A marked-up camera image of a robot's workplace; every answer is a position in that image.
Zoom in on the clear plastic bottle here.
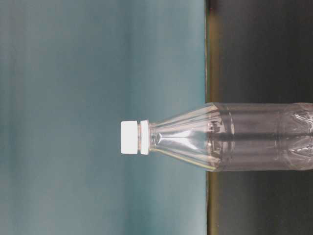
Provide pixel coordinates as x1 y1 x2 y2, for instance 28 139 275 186
139 101 313 173

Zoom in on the white bottle cap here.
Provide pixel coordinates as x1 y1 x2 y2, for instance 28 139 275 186
120 121 138 154

